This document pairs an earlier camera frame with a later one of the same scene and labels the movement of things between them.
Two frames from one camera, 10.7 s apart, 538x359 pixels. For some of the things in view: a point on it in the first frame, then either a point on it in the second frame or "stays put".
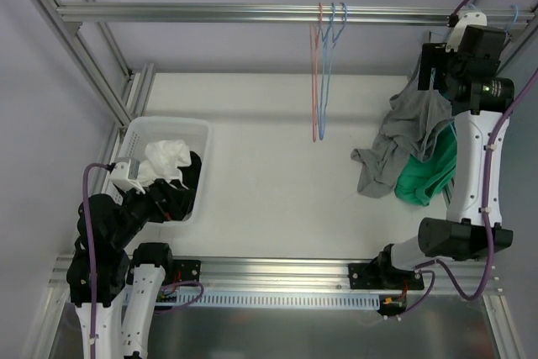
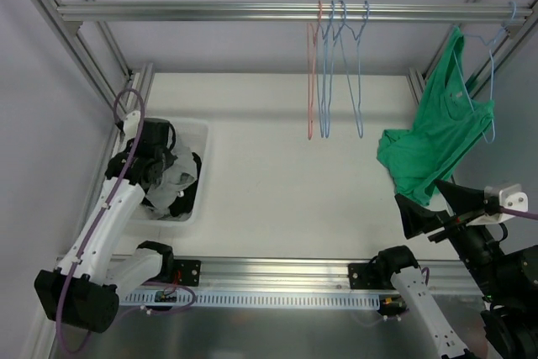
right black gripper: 426,66 → 447,222
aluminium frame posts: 136,86 stays put
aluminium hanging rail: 76,12 stays put
